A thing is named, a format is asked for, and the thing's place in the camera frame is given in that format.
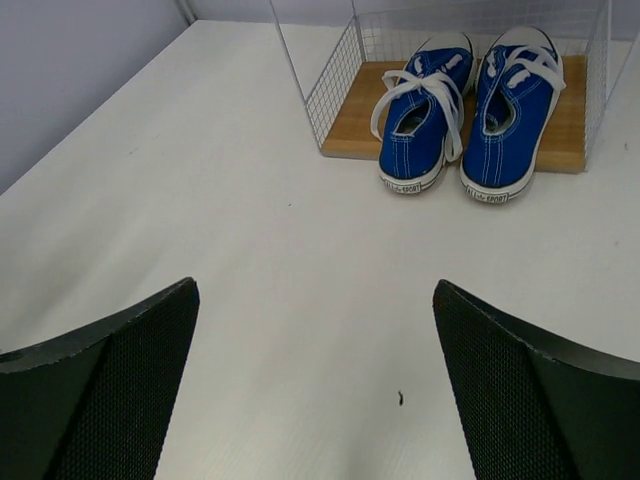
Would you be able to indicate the white wire shoe shelf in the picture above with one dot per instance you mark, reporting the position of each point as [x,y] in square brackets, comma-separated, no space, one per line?
[338,51]

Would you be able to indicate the blue canvas sneaker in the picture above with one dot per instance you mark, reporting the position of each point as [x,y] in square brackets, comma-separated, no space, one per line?
[419,118]
[518,85]

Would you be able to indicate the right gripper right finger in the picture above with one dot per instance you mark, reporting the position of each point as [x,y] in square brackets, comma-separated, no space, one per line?
[533,404]

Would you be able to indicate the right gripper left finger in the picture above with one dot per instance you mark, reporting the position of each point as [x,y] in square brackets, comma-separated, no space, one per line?
[96,402]

